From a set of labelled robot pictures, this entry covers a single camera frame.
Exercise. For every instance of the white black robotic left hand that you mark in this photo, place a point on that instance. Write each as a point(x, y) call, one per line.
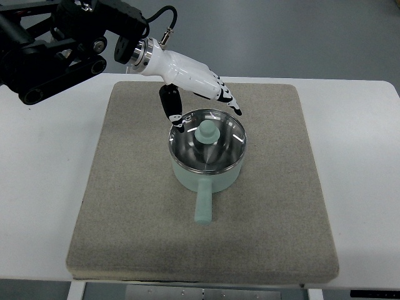
point(179, 72)

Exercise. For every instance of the glass lid with green knob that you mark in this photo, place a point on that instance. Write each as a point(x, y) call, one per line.
point(212, 142)

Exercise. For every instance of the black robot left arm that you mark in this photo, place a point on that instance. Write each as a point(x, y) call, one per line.
point(48, 47)

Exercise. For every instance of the mint green saucepan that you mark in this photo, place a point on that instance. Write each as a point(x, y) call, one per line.
point(205, 185)

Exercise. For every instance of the beige square fabric mat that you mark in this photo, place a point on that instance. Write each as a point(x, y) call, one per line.
point(232, 202)

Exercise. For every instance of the black control panel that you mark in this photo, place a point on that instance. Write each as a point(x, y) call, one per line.
point(374, 294)

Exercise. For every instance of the metal bracket under table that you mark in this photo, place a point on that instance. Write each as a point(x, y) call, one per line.
point(170, 292)

